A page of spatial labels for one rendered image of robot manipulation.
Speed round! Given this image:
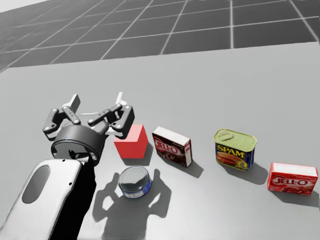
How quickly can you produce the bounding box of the blue flat can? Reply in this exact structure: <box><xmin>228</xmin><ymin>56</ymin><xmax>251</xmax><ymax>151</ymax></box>
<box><xmin>118</xmin><ymin>166</ymin><xmax>152</xmax><ymax>199</ymax></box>

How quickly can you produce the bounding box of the pink cube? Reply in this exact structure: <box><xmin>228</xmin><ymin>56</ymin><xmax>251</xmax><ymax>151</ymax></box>
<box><xmin>113</xmin><ymin>123</ymin><xmax>148</xmax><ymax>160</ymax></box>

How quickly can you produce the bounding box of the brown and white carton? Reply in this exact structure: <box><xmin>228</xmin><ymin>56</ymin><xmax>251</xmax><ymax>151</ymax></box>
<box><xmin>151</xmin><ymin>126</ymin><xmax>193</xmax><ymax>168</ymax></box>

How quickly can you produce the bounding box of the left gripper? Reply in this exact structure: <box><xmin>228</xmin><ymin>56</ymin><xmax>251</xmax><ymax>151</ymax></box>
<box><xmin>42</xmin><ymin>91</ymin><xmax>136</xmax><ymax>167</ymax></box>

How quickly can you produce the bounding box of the green and blue rectangular can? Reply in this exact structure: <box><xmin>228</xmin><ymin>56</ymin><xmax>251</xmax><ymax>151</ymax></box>
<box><xmin>213</xmin><ymin>128</ymin><xmax>258</xmax><ymax>172</ymax></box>

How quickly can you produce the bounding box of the red and white carton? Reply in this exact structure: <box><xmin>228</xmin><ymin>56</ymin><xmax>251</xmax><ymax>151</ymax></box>
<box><xmin>267</xmin><ymin>162</ymin><xmax>320</xmax><ymax>196</ymax></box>

